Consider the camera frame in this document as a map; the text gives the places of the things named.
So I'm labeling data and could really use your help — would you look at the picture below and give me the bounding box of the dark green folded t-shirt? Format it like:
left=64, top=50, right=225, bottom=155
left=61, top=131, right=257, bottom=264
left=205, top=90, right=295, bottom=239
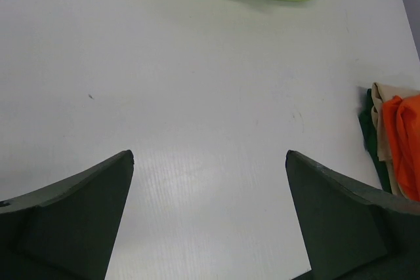
left=358, top=89, right=392, bottom=193

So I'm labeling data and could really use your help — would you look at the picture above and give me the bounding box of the orange folded t-shirt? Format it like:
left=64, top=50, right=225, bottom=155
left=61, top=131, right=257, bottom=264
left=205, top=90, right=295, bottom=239
left=383, top=95, right=419, bottom=201

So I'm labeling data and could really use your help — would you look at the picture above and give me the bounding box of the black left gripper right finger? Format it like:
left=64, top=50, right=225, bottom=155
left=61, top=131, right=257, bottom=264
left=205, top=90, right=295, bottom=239
left=285, top=151, right=419, bottom=279

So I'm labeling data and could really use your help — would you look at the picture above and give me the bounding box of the beige folded t-shirt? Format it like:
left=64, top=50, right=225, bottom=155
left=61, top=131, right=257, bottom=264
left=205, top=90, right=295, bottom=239
left=371, top=83, right=419, bottom=199

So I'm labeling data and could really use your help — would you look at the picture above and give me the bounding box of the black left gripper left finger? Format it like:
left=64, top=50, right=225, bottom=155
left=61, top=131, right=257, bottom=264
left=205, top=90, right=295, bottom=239
left=1, top=150, right=134, bottom=279

